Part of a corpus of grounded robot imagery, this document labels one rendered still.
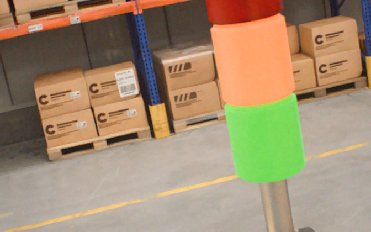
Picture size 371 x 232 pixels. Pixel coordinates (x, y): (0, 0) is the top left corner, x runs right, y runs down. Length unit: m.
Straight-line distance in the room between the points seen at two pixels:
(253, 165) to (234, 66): 0.07
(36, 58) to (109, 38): 0.97
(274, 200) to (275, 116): 0.07
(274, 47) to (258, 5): 0.03
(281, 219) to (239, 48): 0.13
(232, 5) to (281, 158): 0.11
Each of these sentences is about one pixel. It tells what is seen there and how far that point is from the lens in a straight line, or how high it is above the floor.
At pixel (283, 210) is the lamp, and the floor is 2.13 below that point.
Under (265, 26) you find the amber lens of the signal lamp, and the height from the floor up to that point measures 2.27.
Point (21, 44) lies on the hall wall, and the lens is 9.38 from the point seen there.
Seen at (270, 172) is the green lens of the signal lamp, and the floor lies 2.17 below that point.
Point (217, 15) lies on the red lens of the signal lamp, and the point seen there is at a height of 2.28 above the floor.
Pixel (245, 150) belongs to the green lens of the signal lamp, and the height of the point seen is 2.18.
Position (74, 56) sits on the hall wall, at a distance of 9.41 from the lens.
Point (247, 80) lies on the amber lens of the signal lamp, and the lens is 0.46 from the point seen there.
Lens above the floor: 2.34
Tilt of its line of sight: 15 degrees down
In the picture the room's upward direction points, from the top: 11 degrees counter-clockwise
